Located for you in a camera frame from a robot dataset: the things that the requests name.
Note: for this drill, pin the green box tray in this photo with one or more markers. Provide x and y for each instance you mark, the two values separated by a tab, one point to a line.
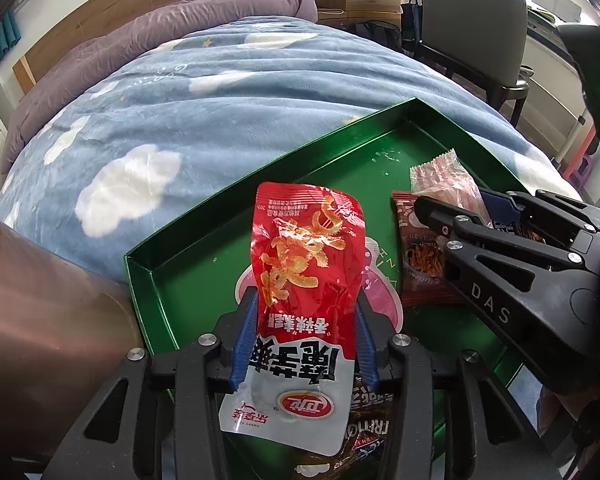
205	270

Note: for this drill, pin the purple plastic stool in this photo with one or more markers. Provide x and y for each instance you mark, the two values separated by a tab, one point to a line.
585	165

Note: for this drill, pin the black backpack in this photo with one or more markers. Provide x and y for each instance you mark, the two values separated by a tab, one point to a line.
375	35

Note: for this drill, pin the copper and black kettle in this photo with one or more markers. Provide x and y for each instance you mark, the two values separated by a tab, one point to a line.
40	310

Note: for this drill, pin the brown crinkled snack packet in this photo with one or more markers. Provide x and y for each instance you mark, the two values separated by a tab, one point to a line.
365	425

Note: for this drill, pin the purple duvet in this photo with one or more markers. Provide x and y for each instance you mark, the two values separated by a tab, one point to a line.
130	45

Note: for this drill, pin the dark grey chair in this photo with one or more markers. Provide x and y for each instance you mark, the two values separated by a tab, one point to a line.
470	10

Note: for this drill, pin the wooden headboard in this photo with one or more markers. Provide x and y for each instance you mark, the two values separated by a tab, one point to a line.
105	5

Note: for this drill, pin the blue cloud print blanket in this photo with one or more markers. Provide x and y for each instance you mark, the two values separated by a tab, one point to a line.
230	110

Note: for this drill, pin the pink cartoon character snack packet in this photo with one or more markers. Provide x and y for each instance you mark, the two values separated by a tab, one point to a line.
382	285

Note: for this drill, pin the clear pink snack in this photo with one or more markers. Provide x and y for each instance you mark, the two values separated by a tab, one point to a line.
445	180

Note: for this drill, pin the dark red snack packet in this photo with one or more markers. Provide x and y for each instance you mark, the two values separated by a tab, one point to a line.
420	260

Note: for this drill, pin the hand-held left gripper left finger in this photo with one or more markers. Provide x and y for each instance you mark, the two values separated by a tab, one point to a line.
245	340

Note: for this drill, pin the dark blue hanging bag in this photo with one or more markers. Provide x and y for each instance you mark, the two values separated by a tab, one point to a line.
411	20

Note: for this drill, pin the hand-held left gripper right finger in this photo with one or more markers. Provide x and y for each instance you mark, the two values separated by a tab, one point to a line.
365	340

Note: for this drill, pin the teal curtain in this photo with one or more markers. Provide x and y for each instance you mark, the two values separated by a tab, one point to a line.
0	40

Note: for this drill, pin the red and white snack packet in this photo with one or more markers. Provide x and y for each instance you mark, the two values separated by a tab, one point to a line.
300	260

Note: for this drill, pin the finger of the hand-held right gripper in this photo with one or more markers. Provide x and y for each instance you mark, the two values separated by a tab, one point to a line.
460	227
555	215

